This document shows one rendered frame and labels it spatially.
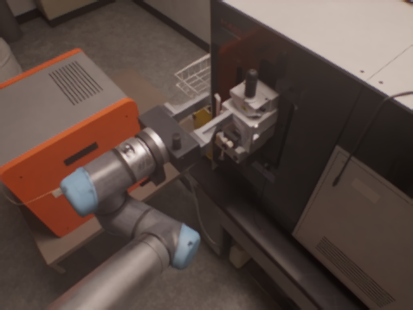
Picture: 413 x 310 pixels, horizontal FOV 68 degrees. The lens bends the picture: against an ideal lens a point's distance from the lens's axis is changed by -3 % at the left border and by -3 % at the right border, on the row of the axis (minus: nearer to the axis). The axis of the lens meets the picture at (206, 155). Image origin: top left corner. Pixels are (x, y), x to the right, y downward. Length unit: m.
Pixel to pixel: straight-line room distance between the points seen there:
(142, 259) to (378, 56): 0.53
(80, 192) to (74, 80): 0.63
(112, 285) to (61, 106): 0.68
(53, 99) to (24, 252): 1.30
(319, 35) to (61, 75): 0.82
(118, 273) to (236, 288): 1.39
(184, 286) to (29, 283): 0.88
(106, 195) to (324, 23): 0.52
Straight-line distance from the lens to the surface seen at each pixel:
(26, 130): 1.02
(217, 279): 1.84
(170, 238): 0.56
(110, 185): 0.54
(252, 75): 0.67
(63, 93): 1.08
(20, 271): 2.16
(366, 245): 0.85
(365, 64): 0.62
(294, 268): 1.12
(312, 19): 0.71
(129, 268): 0.49
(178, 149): 0.55
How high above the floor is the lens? 1.78
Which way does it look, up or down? 53 degrees down
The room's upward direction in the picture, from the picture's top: 2 degrees counter-clockwise
